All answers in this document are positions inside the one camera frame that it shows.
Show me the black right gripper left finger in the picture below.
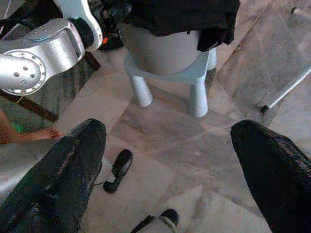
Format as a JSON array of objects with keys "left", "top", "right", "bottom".
[{"left": 0, "top": 118, "right": 108, "bottom": 233}]

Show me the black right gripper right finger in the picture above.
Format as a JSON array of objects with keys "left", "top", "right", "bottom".
[{"left": 230, "top": 119, "right": 311, "bottom": 233}]

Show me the black garment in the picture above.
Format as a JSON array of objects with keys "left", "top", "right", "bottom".
[{"left": 121, "top": 0, "right": 241, "bottom": 53}]

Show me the person's bare foot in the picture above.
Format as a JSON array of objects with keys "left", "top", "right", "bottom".
[{"left": 0, "top": 109, "right": 64, "bottom": 148}]

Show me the grey plastic bucket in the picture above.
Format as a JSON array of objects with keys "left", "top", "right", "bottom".
[{"left": 120, "top": 23, "right": 202, "bottom": 76}]

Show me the grey folding table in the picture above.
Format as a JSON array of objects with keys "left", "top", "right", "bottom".
[{"left": 260, "top": 6, "right": 311, "bottom": 114}]

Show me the light blue plastic stool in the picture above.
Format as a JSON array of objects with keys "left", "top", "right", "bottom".
[{"left": 123, "top": 47, "right": 217, "bottom": 118}]

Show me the dark brown wooden frame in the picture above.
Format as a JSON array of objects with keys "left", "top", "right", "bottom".
[{"left": 0, "top": 50, "right": 102, "bottom": 123}]

